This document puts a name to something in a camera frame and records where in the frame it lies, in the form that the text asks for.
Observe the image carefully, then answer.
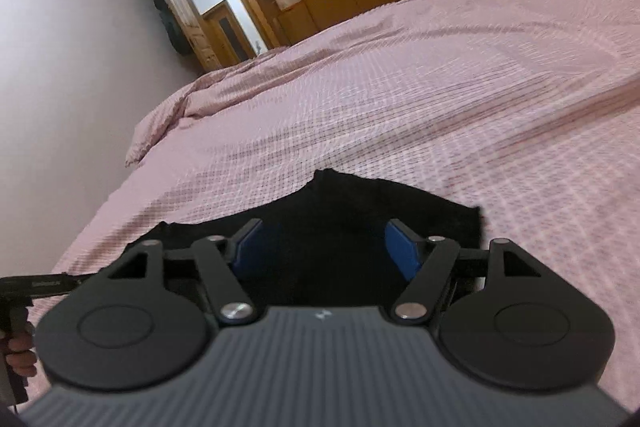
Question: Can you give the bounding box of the dark hanging bag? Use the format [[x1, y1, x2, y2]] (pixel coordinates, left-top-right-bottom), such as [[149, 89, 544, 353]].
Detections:
[[152, 0, 192, 56]]

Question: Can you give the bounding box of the black garment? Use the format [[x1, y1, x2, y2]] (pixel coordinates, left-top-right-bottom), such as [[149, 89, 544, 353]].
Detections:
[[125, 168, 485, 308]]

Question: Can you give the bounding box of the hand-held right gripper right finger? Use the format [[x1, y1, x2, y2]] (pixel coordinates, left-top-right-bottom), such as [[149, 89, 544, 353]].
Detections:
[[385, 218, 544, 324]]

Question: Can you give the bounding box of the pink checked duvet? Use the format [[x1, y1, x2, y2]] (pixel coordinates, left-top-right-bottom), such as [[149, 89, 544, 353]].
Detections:
[[27, 0, 640, 408]]

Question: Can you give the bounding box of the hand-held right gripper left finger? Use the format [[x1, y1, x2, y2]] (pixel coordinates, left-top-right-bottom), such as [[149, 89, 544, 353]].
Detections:
[[106, 218, 266, 326]]

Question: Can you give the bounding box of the person's left hand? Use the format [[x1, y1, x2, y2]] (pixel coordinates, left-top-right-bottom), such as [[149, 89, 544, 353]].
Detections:
[[0, 334, 39, 379]]

